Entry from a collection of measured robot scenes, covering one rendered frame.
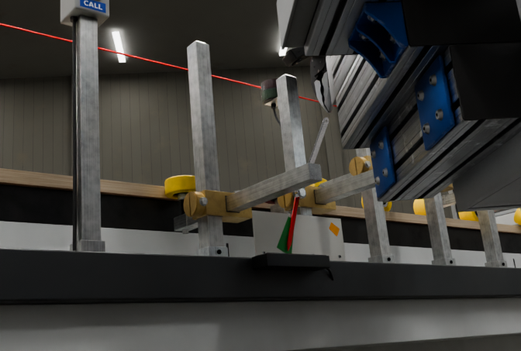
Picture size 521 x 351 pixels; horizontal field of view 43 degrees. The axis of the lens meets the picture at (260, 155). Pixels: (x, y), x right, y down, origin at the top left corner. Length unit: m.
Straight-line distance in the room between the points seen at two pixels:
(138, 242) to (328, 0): 0.85
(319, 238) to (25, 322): 0.66
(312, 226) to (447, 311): 0.51
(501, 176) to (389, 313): 0.83
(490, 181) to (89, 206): 0.66
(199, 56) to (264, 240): 0.41
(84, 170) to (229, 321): 0.40
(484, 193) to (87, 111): 0.70
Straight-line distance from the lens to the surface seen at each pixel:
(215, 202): 1.32
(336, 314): 1.52
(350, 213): 1.90
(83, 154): 1.21
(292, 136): 1.52
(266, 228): 1.38
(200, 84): 1.40
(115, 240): 1.44
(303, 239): 1.45
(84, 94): 1.25
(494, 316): 2.00
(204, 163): 1.34
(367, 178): 1.40
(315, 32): 0.82
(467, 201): 0.97
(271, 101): 1.60
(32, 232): 1.38
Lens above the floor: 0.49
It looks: 18 degrees up
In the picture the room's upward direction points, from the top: 5 degrees counter-clockwise
